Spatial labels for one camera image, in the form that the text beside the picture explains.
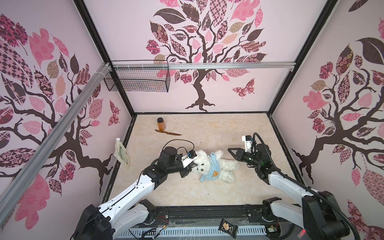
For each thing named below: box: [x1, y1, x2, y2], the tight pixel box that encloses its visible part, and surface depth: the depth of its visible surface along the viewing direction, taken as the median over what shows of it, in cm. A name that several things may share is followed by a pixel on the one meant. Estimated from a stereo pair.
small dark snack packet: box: [218, 218, 239, 239], surface depth 71 cm
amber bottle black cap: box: [157, 117, 166, 131], surface depth 106 cm
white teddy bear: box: [191, 150, 240, 184], surface depth 83 cm
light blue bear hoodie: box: [200, 152, 220, 182], surface depth 81 cm
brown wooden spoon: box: [155, 129, 183, 136], surface depth 112 cm
